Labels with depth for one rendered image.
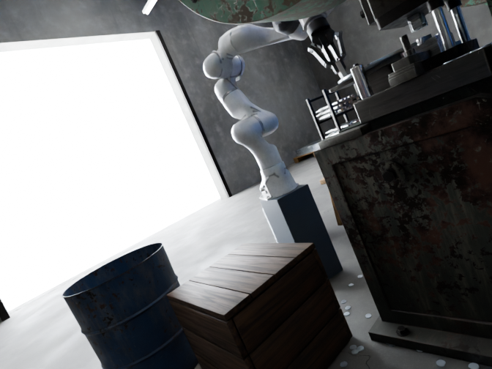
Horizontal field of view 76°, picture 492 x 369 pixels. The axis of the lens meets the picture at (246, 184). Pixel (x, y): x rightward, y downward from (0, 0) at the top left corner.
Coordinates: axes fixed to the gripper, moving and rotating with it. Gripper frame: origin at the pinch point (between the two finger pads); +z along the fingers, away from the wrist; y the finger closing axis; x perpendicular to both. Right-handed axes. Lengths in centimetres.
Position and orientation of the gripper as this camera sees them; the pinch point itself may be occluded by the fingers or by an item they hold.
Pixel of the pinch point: (341, 71)
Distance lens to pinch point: 117.8
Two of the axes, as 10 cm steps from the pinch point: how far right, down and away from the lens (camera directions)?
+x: -1.5, -1.8, -9.7
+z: 3.7, 9.0, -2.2
